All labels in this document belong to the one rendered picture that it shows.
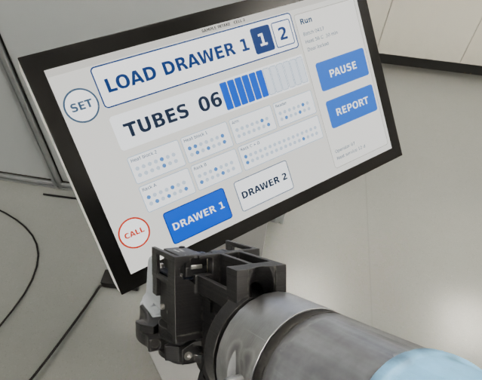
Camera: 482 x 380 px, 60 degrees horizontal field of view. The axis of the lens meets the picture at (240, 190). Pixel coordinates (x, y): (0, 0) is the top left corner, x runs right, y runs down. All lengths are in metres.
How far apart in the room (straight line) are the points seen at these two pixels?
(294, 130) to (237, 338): 0.45
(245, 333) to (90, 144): 0.37
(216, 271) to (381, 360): 0.16
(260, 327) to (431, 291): 1.63
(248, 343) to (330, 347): 0.05
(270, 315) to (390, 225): 1.74
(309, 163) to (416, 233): 1.35
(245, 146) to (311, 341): 0.43
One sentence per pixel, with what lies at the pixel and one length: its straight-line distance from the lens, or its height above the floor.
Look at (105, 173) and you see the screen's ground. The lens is 0.55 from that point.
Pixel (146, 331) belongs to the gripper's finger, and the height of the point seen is 1.14.
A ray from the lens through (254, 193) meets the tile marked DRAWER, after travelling 0.61.
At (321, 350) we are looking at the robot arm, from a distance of 0.20.
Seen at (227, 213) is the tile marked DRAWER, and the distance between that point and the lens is 0.60.
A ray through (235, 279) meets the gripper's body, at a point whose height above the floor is 1.24.
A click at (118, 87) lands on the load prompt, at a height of 1.15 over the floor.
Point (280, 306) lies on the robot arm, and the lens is 0.24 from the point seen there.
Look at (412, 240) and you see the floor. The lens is 1.94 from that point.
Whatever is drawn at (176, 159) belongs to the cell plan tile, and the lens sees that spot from 0.56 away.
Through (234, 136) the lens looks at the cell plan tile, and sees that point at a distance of 0.59.
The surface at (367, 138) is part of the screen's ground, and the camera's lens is 0.73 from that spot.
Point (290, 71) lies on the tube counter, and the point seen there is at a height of 1.11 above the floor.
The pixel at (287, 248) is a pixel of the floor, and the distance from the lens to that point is 1.76.
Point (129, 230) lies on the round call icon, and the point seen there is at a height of 1.02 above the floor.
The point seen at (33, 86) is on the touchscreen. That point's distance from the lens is 0.54.
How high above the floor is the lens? 1.47
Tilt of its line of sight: 49 degrees down
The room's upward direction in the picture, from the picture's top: 4 degrees clockwise
